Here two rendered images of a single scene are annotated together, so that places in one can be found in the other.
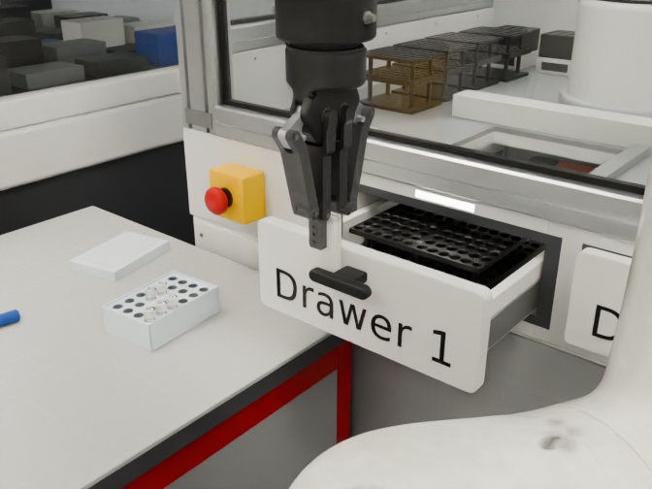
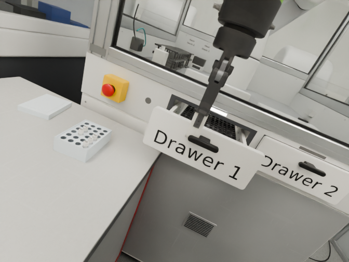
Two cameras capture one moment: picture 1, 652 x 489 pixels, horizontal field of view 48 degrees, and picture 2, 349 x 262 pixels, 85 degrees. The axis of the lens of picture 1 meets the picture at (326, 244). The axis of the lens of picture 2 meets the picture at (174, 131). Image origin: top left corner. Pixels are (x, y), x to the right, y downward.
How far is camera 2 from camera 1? 48 cm
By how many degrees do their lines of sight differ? 31
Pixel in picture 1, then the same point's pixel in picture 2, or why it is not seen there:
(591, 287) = (265, 149)
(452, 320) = (245, 163)
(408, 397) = (173, 175)
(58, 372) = (30, 176)
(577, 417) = not seen: outside the picture
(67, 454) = (58, 241)
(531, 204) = (251, 118)
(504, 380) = not seen: hidden behind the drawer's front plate
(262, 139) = (133, 67)
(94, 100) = (23, 25)
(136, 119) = (42, 41)
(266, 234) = (157, 114)
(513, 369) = not seen: hidden behind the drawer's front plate
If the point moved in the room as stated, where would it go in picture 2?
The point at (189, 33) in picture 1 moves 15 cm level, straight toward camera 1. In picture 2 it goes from (102, 7) to (119, 14)
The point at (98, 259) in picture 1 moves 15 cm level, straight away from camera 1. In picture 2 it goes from (36, 106) to (25, 86)
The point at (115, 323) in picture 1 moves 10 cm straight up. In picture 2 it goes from (63, 146) to (67, 108)
